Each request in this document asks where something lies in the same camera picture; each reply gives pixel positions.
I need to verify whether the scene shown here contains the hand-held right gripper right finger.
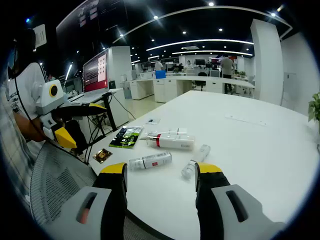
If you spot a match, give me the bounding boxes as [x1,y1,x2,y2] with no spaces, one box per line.
[194,161,287,240]

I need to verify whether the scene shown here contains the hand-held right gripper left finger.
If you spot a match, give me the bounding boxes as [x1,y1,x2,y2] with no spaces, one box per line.
[46,161,129,240]

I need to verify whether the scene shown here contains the small white skincare bottle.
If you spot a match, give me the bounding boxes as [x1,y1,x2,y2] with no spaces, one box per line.
[181,144,212,180]
[129,151,173,172]

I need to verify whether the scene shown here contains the gold foil sachet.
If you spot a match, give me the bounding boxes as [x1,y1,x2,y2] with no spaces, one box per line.
[92,147,113,165]

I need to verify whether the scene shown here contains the green black foil packet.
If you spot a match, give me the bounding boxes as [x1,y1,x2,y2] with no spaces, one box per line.
[108,125,145,150]

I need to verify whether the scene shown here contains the red collared white skincare bottle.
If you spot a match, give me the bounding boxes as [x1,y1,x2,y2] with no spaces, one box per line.
[145,133,196,152]

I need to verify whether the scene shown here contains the computer monitor red screen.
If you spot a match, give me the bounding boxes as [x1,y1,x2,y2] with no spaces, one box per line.
[82,48,110,94]

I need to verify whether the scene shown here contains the person's head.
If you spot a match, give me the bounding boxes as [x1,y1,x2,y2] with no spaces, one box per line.
[7,28,37,78]

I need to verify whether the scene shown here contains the white office desk row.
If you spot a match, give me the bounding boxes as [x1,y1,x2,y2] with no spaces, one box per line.
[119,74,256,103]

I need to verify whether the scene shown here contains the black office chair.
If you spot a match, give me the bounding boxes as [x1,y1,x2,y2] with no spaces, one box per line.
[194,71,208,92]

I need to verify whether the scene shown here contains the potted green plant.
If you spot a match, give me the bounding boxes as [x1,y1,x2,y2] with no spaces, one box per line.
[307,91,320,123]

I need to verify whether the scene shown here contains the black cable bundle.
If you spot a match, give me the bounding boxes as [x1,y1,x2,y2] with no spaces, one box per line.
[83,113,118,165]

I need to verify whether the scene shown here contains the grey wall panel door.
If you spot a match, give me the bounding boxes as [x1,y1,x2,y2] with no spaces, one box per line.
[281,71,299,109]

